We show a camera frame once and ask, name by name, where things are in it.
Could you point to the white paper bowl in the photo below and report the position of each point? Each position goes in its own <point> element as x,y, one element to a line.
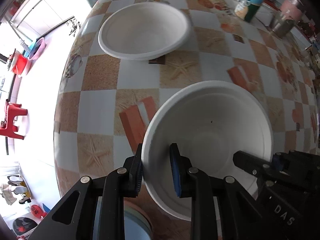
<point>212,110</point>
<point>145,27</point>

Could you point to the pink plastic basin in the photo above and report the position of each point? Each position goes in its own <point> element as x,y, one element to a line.
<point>38,48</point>

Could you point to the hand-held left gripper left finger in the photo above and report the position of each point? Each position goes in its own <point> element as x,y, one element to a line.
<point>137,180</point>

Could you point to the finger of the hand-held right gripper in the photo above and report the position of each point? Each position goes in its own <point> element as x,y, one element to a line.
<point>250,162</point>
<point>277,161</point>

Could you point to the checkered printed tablecloth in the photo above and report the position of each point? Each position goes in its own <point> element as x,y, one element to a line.
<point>175,67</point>

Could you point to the red plastic basin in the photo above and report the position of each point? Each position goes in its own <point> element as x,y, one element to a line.
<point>21,63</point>

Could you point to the red plastic stool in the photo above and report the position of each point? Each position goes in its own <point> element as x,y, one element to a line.
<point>12,110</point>

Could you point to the pair of shoes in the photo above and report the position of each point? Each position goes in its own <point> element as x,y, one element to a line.
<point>21,190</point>

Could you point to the light blue bowl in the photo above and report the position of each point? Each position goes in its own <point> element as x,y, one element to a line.
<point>136,227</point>

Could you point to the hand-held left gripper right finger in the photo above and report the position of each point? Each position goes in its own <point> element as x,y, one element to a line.
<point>175,172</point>

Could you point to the pink metal thermos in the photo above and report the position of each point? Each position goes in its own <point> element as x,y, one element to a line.
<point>287,10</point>

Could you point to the white framed glass door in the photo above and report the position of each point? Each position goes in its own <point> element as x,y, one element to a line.
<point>42,12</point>

